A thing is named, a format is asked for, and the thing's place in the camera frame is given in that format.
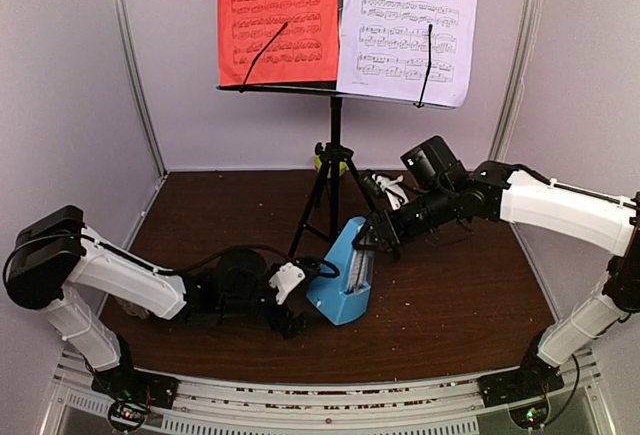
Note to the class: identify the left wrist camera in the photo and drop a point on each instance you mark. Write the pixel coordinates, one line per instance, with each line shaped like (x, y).
(291, 274)

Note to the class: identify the left aluminium frame post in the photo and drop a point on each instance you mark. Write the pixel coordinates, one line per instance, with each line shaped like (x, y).
(136, 85)

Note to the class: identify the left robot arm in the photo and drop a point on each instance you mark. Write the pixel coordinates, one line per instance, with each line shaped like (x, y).
(59, 252)

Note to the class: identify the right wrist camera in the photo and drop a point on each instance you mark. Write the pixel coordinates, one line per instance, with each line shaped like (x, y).
(383, 187)

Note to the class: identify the right aluminium frame post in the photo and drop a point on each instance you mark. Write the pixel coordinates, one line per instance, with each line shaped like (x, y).
(515, 88)

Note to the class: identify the black music stand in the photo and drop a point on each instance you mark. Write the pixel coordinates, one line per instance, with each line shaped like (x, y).
(320, 215)

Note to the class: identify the lavender paper sheet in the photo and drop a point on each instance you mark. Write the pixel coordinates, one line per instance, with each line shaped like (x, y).
(417, 51)

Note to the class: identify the blue metronome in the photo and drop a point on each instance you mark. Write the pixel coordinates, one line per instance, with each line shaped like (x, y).
(341, 294)

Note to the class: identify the red sheet music paper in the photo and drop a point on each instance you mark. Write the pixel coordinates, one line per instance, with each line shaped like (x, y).
(277, 41)

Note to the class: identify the front aluminium rail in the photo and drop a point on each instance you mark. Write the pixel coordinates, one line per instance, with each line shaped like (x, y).
(444, 405)

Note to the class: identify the aluminium frame post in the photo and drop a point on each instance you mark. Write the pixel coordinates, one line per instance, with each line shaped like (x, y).
(515, 88)
(136, 85)

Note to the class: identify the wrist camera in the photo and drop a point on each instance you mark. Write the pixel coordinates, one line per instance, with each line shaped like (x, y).
(291, 274)
(383, 187)

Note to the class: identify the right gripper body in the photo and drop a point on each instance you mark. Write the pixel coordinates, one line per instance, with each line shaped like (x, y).
(397, 231)

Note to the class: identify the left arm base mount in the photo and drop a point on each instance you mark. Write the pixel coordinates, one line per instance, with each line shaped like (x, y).
(134, 397)

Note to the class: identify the patterned white mug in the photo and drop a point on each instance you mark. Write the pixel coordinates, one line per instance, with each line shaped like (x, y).
(132, 309)

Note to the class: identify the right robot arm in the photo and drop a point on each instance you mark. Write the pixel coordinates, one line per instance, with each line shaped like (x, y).
(514, 193)

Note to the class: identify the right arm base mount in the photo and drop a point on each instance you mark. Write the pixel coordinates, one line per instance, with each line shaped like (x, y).
(525, 393)

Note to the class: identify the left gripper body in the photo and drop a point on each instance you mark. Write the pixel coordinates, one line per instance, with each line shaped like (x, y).
(280, 322)

